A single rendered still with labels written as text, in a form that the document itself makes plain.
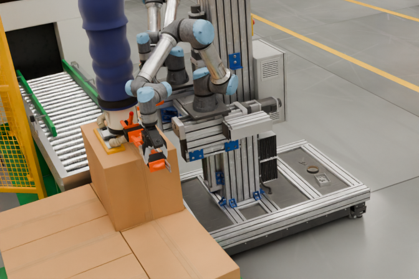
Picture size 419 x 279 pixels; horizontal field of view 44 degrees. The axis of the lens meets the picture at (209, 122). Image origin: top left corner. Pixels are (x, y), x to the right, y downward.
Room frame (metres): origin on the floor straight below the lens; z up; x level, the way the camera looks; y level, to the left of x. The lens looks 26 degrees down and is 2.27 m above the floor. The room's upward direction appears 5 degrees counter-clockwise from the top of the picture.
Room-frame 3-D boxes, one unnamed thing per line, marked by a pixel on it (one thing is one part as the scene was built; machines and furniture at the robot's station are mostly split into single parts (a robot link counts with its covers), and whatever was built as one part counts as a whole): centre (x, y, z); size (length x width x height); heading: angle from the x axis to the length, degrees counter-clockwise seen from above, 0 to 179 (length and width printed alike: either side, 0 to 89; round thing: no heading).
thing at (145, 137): (2.15, 0.27, 1.22); 0.09 x 0.08 x 0.12; 22
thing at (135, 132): (2.45, 0.40, 1.07); 0.10 x 0.08 x 0.06; 112
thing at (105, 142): (2.65, 0.58, 0.97); 0.34 x 0.10 x 0.05; 22
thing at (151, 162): (2.12, 0.27, 1.07); 0.08 x 0.07 x 0.05; 22
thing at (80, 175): (3.01, 0.65, 0.58); 0.70 x 0.03 x 0.06; 116
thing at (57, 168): (3.92, 1.45, 0.50); 2.31 x 0.05 x 0.19; 26
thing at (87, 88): (4.50, 1.07, 0.60); 1.60 x 0.11 x 0.09; 26
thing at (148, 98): (2.15, 0.27, 1.37); 0.09 x 0.08 x 0.11; 146
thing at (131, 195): (2.68, 0.49, 0.74); 0.60 x 0.40 x 0.40; 22
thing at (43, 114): (4.27, 1.55, 0.60); 1.60 x 0.11 x 0.09; 26
